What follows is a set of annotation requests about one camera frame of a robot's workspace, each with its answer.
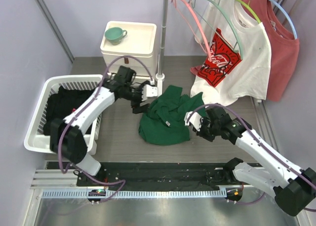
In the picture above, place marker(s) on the white drawer unit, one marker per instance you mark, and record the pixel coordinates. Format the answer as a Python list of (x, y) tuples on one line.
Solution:
[(139, 42)]

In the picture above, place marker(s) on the black t-shirt in basket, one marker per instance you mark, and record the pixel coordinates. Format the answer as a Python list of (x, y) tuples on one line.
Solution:
[(62, 104)]

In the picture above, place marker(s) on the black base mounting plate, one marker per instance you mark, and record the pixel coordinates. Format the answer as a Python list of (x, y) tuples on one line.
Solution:
[(168, 176)]

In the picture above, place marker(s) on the white graphic t-shirt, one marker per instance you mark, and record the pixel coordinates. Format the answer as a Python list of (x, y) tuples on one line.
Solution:
[(225, 77)]

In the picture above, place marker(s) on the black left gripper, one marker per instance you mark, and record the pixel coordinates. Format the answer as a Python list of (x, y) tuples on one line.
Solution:
[(138, 108)]

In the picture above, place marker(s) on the teal cup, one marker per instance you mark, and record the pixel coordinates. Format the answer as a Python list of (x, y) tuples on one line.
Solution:
[(114, 35)]

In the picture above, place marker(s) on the white laundry basket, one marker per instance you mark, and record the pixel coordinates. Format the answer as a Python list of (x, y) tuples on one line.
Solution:
[(35, 140)]

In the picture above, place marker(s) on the perforated white cable duct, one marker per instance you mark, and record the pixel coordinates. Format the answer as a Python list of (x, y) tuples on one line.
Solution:
[(100, 193)]

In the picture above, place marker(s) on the pink hanger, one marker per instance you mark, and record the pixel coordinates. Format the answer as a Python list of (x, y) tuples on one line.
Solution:
[(204, 43)]

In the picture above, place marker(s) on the mint green hanger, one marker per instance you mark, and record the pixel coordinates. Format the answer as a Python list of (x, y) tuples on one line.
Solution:
[(238, 45)]

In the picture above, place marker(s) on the lime green hanger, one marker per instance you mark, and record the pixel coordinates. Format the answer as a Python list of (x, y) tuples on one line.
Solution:
[(250, 10)]

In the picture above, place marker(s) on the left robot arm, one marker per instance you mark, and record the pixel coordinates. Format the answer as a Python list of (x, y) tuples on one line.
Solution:
[(67, 135)]

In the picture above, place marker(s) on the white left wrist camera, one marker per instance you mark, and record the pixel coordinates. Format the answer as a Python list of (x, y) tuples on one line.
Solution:
[(148, 90)]

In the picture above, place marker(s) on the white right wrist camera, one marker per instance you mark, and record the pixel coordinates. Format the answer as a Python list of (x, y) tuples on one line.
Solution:
[(193, 119)]

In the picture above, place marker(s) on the blue hanger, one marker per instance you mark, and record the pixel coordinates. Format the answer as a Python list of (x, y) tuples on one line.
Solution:
[(287, 18)]

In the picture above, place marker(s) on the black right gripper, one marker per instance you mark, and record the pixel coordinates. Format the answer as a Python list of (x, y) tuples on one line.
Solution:
[(201, 133)]

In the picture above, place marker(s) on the red t-shirt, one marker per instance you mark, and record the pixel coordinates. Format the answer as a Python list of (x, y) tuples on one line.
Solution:
[(285, 48)]

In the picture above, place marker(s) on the green t-shirt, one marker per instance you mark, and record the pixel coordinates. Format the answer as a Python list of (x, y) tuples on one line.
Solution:
[(163, 124)]

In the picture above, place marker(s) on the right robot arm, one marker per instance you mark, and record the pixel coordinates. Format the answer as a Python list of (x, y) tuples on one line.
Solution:
[(292, 187)]

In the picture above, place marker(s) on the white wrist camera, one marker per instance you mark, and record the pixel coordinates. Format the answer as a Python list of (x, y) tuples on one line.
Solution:
[(148, 90), (193, 119)]

